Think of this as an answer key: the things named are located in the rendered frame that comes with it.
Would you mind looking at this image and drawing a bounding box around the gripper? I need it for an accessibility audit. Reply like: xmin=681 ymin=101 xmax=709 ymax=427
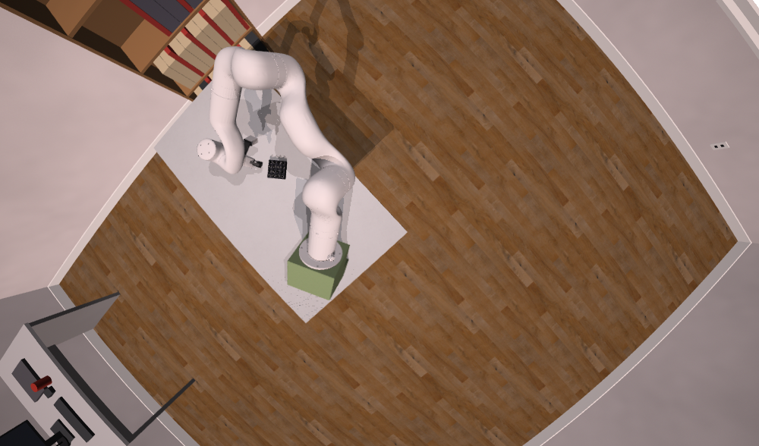
xmin=243 ymin=155 xmax=263 ymax=168

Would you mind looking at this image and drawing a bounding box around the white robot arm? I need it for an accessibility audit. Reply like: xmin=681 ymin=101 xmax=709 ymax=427
xmin=197 ymin=46 xmax=355 ymax=270

